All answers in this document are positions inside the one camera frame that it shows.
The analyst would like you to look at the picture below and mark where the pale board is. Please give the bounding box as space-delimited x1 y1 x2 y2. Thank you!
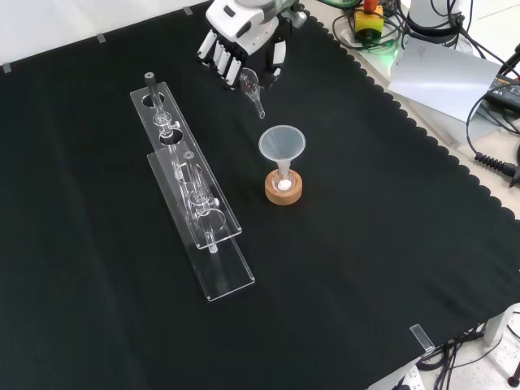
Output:
388 32 503 123

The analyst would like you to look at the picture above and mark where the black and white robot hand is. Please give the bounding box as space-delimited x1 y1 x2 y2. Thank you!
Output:
197 0 309 91

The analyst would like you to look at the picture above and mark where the yellow stop button box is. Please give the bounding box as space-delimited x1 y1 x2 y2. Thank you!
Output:
353 0 385 45

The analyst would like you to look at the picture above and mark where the cork ring stand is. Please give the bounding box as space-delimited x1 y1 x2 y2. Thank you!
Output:
265 169 305 206

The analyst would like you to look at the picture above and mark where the clear tape strip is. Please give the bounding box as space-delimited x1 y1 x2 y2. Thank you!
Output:
409 323 435 353

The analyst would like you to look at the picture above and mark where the round-bottom glass flask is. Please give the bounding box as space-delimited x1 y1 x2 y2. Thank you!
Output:
272 168 296 193

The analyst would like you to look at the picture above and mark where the clear acrylic funnel stand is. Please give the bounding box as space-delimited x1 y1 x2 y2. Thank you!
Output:
129 72 257 303

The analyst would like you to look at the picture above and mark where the clear plastic funnel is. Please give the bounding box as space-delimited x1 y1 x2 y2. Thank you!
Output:
258 125 306 178

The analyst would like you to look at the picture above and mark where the clear glass weighing funnel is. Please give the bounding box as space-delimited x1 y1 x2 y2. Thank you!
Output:
239 67 267 120

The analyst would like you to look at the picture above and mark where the white power strip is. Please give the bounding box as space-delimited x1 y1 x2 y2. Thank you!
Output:
367 364 423 390

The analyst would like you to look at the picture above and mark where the black ribbed cable connector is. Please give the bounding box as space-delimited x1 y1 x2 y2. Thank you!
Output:
474 151 520 187

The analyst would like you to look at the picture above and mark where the black power adapter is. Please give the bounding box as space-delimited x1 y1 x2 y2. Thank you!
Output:
485 72 520 110

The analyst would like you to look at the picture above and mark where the black cloth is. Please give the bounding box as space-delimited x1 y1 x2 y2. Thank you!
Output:
0 0 520 390

